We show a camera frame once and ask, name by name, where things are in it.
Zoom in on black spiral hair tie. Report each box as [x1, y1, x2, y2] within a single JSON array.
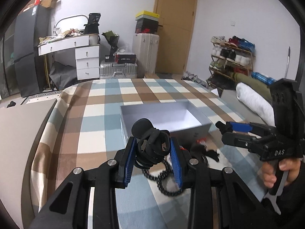
[[142, 158, 184, 197]]

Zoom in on black pompom hair claw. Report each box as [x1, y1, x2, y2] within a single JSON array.
[[131, 118, 171, 170]]

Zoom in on person's right hand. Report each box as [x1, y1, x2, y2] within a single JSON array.
[[262, 158, 301, 188]]

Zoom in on black fabric hair accessory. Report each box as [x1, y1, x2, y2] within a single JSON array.
[[190, 144, 220, 164]]

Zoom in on grey open cardboard box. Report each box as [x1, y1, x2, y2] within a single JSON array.
[[120, 101, 211, 146]]

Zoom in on white rolled blanket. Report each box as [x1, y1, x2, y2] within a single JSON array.
[[236, 82, 275, 126]]

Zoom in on green rolled mat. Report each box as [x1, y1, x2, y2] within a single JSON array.
[[232, 72, 272, 102]]

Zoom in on blue rolled mat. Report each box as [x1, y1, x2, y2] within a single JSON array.
[[251, 72, 277, 85]]

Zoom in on plaid bed cover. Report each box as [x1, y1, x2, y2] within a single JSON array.
[[30, 79, 267, 228]]

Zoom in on shoe rack with shoes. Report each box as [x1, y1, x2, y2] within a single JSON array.
[[206, 36, 255, 90]]

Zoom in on silver suitcase lying flat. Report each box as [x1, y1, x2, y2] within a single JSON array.
[[99, 61, 137, 79]]

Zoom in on black red box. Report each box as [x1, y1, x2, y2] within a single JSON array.
[[115, 52, 136, 64]]

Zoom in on white upright suitcase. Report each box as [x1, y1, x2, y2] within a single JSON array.
[[132, 33, 160, 78]]

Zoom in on white desk with drawers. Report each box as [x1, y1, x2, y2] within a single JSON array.
[[38, 34, 100, 81]]

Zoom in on dark flower bouquet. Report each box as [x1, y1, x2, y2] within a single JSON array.
[[102, 31, 119, 54]]

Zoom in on wooden door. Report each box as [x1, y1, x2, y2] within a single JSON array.
[[153, 0, 197, 74]]

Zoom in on stacked shoe boxes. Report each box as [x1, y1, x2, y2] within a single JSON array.
[[135, 10, 160, 34]]

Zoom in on black bag on desk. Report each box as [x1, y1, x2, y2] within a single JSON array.
[[84, 13, 101, 35]]

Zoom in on dark grey refrigerator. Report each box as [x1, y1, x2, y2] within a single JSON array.
[[14, 5, 50, 97]]

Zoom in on cardboard boxes on fridge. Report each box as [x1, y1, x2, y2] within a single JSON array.
[[21, 0, 59, 12]]

